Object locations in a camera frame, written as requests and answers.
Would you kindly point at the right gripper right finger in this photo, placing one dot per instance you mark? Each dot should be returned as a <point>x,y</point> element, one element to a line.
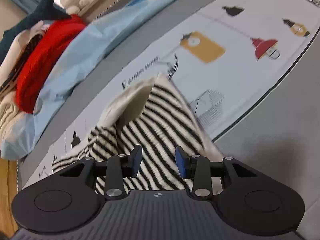
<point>196,168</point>

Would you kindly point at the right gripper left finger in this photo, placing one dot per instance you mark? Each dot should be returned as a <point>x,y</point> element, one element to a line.
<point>119,167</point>

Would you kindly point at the striped white hooded sweater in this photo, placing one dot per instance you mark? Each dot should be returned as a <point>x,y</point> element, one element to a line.
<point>153,114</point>

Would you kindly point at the white folded clothes stack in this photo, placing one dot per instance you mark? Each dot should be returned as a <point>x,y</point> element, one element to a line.
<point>23,44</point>

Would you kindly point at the cream folded blanket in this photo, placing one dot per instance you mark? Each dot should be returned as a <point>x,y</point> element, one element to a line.
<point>10,114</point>

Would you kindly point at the grey printed bed sheet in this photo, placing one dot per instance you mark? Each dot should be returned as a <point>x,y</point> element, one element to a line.
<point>229,54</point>

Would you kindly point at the light blue quilt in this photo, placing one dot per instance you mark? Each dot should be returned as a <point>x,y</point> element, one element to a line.
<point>80,58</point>

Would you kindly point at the red knitted blanket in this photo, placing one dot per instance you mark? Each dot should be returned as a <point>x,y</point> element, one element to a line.
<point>42,60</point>

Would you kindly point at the dark blue shark plush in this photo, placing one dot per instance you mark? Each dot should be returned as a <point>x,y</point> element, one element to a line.
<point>46,10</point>

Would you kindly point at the white plush toy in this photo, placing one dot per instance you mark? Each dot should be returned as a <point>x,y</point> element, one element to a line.
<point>74,6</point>

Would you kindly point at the wooden bed frame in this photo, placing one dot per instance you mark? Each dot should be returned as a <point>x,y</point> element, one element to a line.
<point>9,188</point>

